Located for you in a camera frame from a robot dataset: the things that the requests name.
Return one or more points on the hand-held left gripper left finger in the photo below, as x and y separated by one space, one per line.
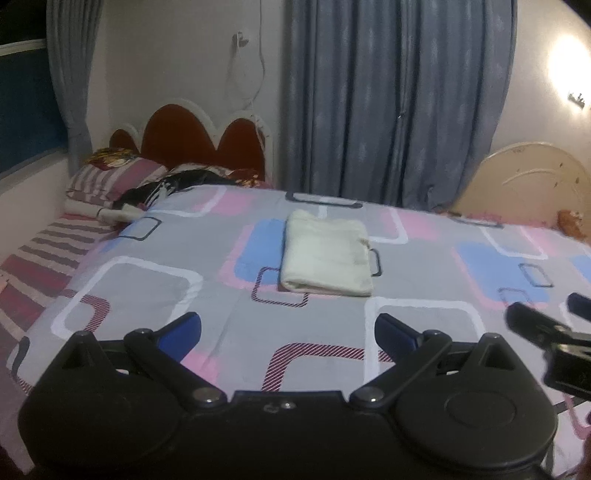
184 330

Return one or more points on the cream arched headboard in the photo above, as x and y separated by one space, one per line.
521 184

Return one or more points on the dark window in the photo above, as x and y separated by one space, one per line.
23 106

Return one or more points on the red scalloped headboard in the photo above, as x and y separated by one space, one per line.
184 134

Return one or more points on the white wall plug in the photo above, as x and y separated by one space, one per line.
240 40

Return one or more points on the white cloth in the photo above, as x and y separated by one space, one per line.
120 213

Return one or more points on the floral patterned cloth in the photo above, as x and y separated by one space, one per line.
111 157

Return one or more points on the cream knit sweater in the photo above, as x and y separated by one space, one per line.
328 254

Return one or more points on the grey pink patterned bed sheet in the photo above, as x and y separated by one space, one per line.
194 240

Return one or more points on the pink striped pillow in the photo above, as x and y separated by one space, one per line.
115 180

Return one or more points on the dark cloth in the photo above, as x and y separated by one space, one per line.
175 184

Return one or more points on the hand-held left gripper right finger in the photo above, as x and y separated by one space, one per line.
397 334

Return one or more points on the narrow grey-blue curtain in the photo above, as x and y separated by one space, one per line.
74 78

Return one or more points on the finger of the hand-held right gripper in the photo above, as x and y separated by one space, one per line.
581 304
531 321

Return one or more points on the metal wall hook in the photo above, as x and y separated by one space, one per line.
579 99

